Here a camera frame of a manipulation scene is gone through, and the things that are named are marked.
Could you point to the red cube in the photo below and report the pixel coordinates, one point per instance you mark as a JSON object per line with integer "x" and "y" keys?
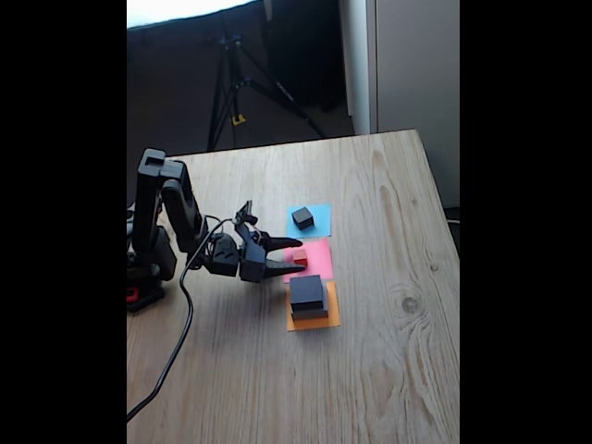
{"x": 300, "y": 259}

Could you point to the medium dark foam block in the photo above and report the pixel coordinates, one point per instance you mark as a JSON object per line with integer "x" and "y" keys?
{"x": 305, "y": 289}

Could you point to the small black foam block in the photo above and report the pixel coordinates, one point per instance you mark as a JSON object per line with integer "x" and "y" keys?
{"x": 303, "y": 216}

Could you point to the large grey foam block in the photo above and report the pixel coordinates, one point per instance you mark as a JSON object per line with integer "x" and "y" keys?
{"x": 312, "y": 316}

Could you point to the pink paper sheet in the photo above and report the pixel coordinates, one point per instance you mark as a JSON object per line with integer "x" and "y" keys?
{"x": 324, "y": 259}

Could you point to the blue paper sheet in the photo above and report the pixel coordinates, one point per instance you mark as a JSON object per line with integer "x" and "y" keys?
{"x": 324, "y": 222}

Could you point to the orange paper sheet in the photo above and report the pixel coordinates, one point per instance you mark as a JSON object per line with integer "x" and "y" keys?
{"x": 334, "y": 310}

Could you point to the red and black table clamp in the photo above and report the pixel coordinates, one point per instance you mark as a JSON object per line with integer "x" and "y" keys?
{"x": 145, "y": 298}

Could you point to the yellow tape marker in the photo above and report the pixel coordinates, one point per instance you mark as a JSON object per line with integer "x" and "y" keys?
{"x": 238, "y": 120}

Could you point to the black tripod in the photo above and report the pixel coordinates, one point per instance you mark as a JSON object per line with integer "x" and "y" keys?
{"x": 230, "y": 74}

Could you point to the white cabinet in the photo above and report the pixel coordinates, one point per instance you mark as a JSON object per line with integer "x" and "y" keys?
{"x": 416, "y": 69}

